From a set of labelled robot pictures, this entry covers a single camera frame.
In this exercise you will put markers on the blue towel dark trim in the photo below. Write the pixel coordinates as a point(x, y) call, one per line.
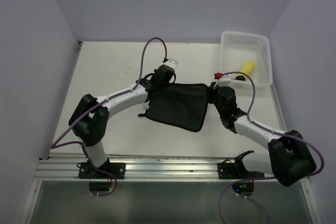
point(181, 105)

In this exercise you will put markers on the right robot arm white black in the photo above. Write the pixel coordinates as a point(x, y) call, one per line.
point(288, 159)

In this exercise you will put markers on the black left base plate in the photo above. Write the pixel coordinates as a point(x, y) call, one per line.
point(86, 171)

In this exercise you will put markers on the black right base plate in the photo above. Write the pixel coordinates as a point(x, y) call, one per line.
point(235, 170)

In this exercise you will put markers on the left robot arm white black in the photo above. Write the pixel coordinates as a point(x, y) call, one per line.
point(90, 118)

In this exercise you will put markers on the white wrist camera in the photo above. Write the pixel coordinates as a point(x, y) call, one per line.
point(172, 63)
point(222, 79)

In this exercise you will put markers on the yellow towel black trim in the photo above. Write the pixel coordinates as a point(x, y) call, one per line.
point(246, 69)

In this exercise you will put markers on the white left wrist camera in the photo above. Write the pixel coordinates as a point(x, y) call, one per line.
point(172, 63)

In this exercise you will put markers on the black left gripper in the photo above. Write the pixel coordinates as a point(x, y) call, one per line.
point(165, 86)

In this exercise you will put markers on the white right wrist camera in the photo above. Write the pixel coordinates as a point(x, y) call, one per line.
point(222, 79)

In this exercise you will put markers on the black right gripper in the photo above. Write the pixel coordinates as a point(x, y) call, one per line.
point(210, 91)

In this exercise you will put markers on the aluminium mounting rail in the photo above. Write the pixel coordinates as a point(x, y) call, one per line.
point(137, 169)

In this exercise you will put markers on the white plastic basket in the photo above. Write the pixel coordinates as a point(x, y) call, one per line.
point(238, 48)

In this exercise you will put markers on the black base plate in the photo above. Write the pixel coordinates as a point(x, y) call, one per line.
point(86, 171)
point(235, 170)

